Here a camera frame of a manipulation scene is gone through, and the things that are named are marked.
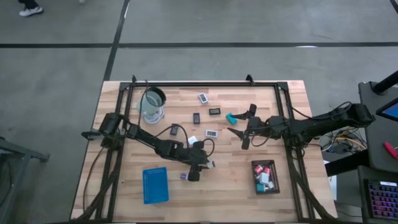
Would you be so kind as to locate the blue plastic basket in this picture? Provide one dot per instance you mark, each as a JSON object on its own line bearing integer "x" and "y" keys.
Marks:
{"x": 155, "y": 186}

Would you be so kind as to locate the keyboard with lit keys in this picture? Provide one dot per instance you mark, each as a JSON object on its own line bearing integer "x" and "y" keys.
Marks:
{"x": 382, "y": 199}

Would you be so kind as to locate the grey metal stand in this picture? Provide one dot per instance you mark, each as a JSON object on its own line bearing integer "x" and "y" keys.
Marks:
{"x": 21, "y": 151}

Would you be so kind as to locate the large white labelled charger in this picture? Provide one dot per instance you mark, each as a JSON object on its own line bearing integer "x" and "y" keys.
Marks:
{"x": 192, "y": 140}

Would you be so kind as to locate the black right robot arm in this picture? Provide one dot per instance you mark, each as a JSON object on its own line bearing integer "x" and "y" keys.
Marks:
{"x": 326, "y": 121}

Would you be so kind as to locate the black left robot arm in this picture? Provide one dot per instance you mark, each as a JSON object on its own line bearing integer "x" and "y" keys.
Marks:
{"x": 146, "y": 137}

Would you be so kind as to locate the purple white USB charger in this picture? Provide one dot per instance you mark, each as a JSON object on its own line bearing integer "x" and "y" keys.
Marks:
{"x": 183, "y": 176}

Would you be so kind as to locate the person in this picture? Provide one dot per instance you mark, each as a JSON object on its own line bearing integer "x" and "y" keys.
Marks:
{"x": 30, "y": 12}

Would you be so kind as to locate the small white pronged charger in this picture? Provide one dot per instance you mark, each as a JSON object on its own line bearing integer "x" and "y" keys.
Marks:
{"x": 211, "y": 164}

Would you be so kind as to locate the black plastic basket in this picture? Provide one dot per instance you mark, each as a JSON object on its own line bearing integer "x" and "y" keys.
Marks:
{"x": 274, "y": 166}

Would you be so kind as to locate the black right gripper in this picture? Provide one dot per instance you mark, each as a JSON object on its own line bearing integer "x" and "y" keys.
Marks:
{"x": 261, "y": 127}

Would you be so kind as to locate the red white USB charger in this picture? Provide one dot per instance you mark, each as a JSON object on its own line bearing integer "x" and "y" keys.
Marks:
{"x": 258, "y": 169}
{"x": 266, "y": 170}

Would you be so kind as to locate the teal rectangular case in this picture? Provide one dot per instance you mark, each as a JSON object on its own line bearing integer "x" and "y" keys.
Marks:
{"x": 231, "y": 119}

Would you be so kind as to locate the white paper sheet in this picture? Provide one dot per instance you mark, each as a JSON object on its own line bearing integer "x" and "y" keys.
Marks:
{"x": 333, "y": 185}

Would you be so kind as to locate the grey equipment cart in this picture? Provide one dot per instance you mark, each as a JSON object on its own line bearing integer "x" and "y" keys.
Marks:
{"x": 373, "y": 140}

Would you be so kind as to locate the white digital thermometer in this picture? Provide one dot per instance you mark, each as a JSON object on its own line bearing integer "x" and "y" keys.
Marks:
{"x": 203, "y": 98}
{"x": 211, "y": 133}

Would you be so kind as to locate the dark blue digital thermometer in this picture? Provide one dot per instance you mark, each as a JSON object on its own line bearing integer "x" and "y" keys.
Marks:
{"x": 196, "y": 118}
{"x": 174, "y": 130}

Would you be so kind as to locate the monitor with blue screen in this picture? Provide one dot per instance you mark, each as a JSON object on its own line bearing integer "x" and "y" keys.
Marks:
{"x": 391, "y": 112}

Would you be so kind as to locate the black digital thermometer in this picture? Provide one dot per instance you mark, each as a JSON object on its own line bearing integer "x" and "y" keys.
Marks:
{"x": 214, "y": 111}

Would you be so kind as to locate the blue white USB charger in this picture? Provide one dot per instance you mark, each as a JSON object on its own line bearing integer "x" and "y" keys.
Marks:
{"x": 260, "y": 187}

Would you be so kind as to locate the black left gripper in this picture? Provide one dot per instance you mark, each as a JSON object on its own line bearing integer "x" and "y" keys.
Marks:
{"x": 196, "y": 157}

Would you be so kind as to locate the black pole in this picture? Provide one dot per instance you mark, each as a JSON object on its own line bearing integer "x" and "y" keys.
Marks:
{"x": 385, "y": 83}

